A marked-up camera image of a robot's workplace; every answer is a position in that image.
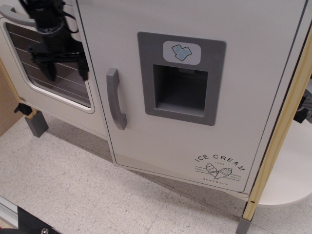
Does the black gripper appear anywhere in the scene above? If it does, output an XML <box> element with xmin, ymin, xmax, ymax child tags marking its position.
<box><xmin>27</xmin><ymin>26</ymin><xmax>89</xmax><ymax>81</ymax></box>

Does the grey fridge door handle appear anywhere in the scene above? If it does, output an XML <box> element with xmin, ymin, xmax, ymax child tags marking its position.
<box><xmin>106</xmin><ymin>68</ymin><xmax>127</xmax><ymax>130</ymax></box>

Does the white toy fridge door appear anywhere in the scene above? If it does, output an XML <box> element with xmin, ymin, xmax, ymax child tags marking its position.
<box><xmin>77</xmin><ymin>0</ymin><xmax>312</xmax><ymax>195</ymax></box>

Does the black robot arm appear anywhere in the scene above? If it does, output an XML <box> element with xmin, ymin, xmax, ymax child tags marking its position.
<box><xmin>20</xmin><ymin>0</ymin><xmax>89</xmax><ymax>81</ymax></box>

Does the white toy oven door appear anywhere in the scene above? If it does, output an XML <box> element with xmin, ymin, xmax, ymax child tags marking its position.
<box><xmin>0</xmin><ymin>17</ymin><xmax>95</xmax><ymax>114</ymax></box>

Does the black clamp knob left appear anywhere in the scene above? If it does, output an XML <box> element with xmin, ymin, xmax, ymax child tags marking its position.
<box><xmin>14</xmin><ymin>103</ymin><xmax>32</xmax><ymax>116</ymax></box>

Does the grey left foot cap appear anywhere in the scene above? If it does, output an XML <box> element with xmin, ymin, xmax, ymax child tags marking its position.
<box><xmin>25</xmin><ymin>111</ymin><xmax>49</xmax><ymax>137</ymax></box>

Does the grey foot cap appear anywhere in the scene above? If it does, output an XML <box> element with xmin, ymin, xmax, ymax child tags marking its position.
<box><xmin>235</xmin><ymin>218</ymin><xmax>251</xmax><ymax>234</ymax></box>
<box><xmin>25</xmin><ymin>111</ymin><xmax>49</xmax><ymax>137</ymax></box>

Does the brown wooden board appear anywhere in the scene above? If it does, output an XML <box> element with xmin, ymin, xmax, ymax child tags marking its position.
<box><xmin>0</xmin><ymin>70</ymin><xmax>23</xmax><ymax>136</ymax></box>

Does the grey ice dispenser panel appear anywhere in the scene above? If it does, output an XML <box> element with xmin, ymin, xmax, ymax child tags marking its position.
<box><xmin>137</xmin><ymin>32</ymin><xmax>227</xmax><ymax>126</ymax></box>

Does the white toy kitchen cabinet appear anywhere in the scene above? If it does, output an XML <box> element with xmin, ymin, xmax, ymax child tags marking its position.
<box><xmin>0</xmin><ymin>0</ymin><xmax>312</xmax><ymax>198</ymax></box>

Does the grey right foot cap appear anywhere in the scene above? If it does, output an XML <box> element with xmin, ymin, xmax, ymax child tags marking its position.
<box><xmin>235</xmin><ymin>218</ymin><xmax>251</xmax><ymax>234</ymax></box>

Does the black clamp right edge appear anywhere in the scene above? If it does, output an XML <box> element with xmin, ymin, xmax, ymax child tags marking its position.
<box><xmin>293</xmin><ymin>89</ymin><xmax>312</xmax><ymax>123</ymax></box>

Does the white round table base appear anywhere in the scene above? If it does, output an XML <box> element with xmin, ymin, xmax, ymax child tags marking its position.
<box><xmin>258</xmin><ymin>120</ymin><xmax>312</xmax><ymax>207</ymax></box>

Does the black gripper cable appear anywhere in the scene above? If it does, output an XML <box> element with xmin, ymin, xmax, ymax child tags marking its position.
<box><xmin>62</xmin><ymin>9</ymin><xmax>79</xmax><ymax>34</ymax></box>

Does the light wooden left post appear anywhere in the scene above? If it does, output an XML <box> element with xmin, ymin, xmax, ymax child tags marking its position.
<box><xmin>0</xmin><ymin>60</ymin><xmax>39</xmax><ymax>119</ymax></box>

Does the light wooden post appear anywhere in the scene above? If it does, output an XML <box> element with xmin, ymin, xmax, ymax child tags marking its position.
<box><xmin>0</xmin><ymin>60</ymin><xmax>39</xmax><ymax>119</ymax></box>
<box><xmin>242</xmin><ymin>31</ymin><xmax>312</xmax><ymax>221</ymax></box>

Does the grey oven door handle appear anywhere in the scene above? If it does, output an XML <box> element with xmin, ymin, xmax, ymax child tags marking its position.
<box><xmin>0</xmin><ymin>4</ymin><xmax>37</xmax><ymax>27</ymax></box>

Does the aluminium rail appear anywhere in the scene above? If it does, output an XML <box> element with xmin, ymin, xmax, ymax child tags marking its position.
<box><xmin>0</xmin><ymin>196</ymin><xmax>18</xmax><ymax>223</ymax></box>

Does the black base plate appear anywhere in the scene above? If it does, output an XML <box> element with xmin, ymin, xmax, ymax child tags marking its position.
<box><xmin>18</xmin><ymin>206</ymin><xmax>61</xmax><ymax>234</ymax></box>

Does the light wooden right post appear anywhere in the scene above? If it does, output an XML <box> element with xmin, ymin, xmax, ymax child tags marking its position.
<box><xmin>242</xmin><ymin>31</ymin><xmax>312</xmax><ymax>221</ymax></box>

